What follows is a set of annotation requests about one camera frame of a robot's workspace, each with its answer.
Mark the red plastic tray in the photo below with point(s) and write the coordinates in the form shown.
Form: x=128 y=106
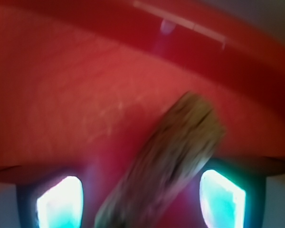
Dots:
x=84 y=82

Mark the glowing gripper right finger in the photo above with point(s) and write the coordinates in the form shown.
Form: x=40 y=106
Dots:
x=231 y=195

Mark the brown wood chip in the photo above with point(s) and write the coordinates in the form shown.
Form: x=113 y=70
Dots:
x=182 y=143

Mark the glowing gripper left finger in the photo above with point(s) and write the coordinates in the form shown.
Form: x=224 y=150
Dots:
x=53 y=201

